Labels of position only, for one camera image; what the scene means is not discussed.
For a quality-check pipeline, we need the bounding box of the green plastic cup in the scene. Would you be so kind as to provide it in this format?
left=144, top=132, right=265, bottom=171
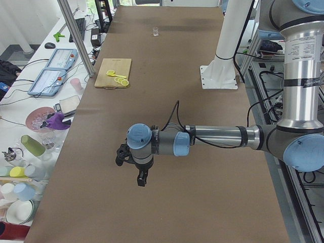
left=21, top=135, right=46, bottom=157

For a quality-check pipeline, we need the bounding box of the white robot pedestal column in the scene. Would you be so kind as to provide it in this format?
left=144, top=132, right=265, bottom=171
left=200, top=0, right=254, bottom=89

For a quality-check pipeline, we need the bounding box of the digital kitchen scale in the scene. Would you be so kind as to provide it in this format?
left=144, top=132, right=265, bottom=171
left=53, top=95, right=80, bottom=117

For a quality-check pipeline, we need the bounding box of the aluminium frame post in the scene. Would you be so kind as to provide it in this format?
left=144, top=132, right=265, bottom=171
left=57, top=0, right=95, bottom=77

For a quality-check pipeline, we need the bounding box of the black keyboard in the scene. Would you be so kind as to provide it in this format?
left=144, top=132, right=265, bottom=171
left=68, top=17, right=87, bottom=43

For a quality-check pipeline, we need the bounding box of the black power adapter box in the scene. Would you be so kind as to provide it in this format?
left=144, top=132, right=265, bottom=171
left=91, top=28, right=101, bottom=47

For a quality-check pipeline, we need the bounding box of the pink bowl with ice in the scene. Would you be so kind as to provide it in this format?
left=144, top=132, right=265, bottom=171
left=25, top=106, right=55, bottom=132

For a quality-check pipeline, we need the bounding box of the light blue plastic cup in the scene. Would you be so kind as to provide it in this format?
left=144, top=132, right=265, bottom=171
left=13, top=183, right=36, bottom=201

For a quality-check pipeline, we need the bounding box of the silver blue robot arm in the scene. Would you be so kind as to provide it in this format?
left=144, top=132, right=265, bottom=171
left=115, top=1, right=323, bottom=186

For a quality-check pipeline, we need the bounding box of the teach pendant tablet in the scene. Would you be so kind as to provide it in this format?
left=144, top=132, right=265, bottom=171
left=27, top=69, right=67, bottom=97
left=46, top=48, right=78, bottom=71

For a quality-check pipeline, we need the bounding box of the white plastic cup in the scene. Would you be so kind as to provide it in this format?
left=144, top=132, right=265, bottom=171
left=1, top=183, right=17, bottom=200

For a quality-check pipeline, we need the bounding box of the lemon slice on knife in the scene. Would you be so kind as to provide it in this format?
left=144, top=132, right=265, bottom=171
left=106, top=69, right=115, bottom=76

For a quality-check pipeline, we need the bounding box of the far teach pendant tablet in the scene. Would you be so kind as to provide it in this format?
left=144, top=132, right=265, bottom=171
left=46, top=48, right=78, bottom=71

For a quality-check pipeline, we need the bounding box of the near teach pendant tablet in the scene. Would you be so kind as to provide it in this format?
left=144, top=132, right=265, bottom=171
left=27, top=69, right=67, bottom=97

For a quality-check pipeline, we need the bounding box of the yellow plastic knife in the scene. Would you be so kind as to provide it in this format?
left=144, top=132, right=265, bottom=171
left=110, top=74, right=127, bottom=78

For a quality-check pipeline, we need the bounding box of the green handled grabber tool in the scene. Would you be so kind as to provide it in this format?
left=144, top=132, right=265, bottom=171
left=53, top=32, right=65, bottom=43

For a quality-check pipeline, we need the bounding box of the wrist camera black cable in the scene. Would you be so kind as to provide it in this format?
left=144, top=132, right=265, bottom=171
left=161, top=100, right=246, bottom=149

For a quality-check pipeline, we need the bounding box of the clear wine glass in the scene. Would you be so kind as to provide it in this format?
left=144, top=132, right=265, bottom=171
left=39, top=128, right=58, bottom=150

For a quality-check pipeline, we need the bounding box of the small clear glass cup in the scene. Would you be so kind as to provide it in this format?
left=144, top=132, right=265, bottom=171
left=152, top=27, right=159, bottom=36

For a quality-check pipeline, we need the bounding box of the pink plastic cup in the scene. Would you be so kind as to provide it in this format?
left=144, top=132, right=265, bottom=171
left=70, top=78, right=83, bottom=94

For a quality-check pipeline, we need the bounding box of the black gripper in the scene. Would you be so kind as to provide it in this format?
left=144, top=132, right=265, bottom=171
left=115, top=144, right=148, bottom=187

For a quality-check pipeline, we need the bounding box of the wooden cutting board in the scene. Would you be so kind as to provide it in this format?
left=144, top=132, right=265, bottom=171
left=94, top=58, right=132, bottom=89

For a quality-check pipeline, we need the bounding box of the black computer mouse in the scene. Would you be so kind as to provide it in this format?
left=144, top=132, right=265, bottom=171
left=44, top=42, right=56, bottom=49

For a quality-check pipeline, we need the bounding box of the lemon slice row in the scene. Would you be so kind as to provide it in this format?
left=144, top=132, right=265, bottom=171
left=114, top=77, right=129, bottom=87

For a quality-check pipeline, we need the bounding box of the white bowl green rim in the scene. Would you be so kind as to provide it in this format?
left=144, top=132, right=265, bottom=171
left=5, top=200, right=34, bottom=224

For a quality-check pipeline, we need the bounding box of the yellow plastic cup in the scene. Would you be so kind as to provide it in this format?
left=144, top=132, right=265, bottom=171
left=9, top=167, right=27, bottom=178

